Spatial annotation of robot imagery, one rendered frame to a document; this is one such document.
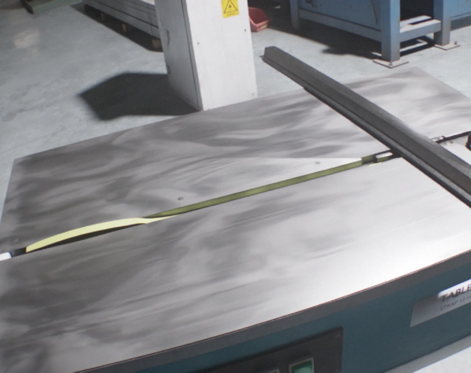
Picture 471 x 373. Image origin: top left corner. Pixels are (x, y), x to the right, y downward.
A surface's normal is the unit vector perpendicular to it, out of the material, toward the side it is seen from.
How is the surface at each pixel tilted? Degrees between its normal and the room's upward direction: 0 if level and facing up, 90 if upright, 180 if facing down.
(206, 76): 90
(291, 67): 75
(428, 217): 0
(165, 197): 0
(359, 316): 90
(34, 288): 0
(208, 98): 90
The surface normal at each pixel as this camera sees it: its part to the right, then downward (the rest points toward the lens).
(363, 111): -0.92, 0.07
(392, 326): 0.29, 0.49
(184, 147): -0.11, -0.84
